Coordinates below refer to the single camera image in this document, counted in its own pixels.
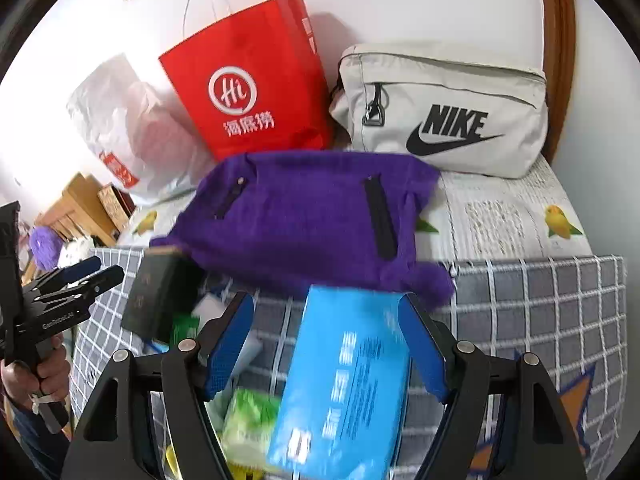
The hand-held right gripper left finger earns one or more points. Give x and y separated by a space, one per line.
230 345

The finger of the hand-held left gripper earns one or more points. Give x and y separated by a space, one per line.
80 269
102 280

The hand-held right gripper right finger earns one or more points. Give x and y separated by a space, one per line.
422 345

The white sponge block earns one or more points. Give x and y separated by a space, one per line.
248 352

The dark green box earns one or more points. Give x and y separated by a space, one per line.
150 295

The blue tissue packet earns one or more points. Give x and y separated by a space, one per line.
340 385

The yellow mesh pouch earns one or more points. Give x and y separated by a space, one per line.
171 462

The person's left hand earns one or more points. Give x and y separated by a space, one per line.
52 367

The purple fluffy ball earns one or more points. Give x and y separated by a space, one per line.
45 247

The green card packet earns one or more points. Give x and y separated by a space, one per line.
184 331

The wooden cabinet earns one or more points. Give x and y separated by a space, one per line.
70 205

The printed wooden box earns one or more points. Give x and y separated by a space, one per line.
116 207

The green white wipes packet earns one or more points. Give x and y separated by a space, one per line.
250 420

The grey checked blanket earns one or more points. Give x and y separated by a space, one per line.
525 310

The person's dark pants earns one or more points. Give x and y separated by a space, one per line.
30 445

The purple fuzzy bag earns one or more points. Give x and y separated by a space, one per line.
300 220

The white plastic shopping bag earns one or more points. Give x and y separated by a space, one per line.
115 110

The red paper bag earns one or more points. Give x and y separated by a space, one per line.
240 85

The beige sling bag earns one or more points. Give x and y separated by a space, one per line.
450 90

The brown wooden frame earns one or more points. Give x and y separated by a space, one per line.
557 60

